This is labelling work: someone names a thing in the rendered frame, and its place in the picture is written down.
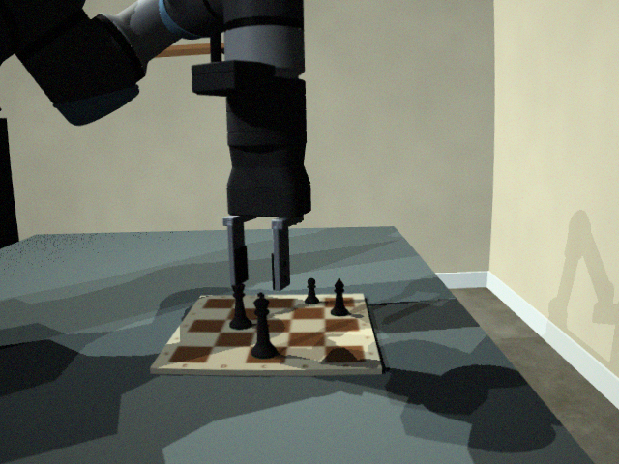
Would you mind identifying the brown and cream chessboard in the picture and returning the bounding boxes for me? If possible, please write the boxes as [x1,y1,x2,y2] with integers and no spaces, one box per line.
[150,294,382,376]

